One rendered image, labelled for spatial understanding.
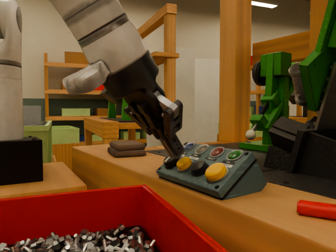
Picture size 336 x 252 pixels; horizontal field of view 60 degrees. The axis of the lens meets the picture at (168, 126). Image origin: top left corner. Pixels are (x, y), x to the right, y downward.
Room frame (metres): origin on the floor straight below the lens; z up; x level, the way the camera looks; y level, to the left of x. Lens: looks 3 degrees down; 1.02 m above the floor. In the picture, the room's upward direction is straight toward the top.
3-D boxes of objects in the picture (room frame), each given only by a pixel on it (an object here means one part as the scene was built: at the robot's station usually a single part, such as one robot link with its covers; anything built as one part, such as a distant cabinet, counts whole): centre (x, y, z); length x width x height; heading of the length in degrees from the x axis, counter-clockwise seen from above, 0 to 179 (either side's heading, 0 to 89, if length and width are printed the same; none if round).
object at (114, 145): (0.73, 0.11, 0.91); 0.10 x 0.08 x 0.03; 21
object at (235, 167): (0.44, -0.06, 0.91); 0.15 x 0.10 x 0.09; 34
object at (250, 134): (0.79, -0.23, 0.96); 0.06 x 0.03 x 0.06; 124
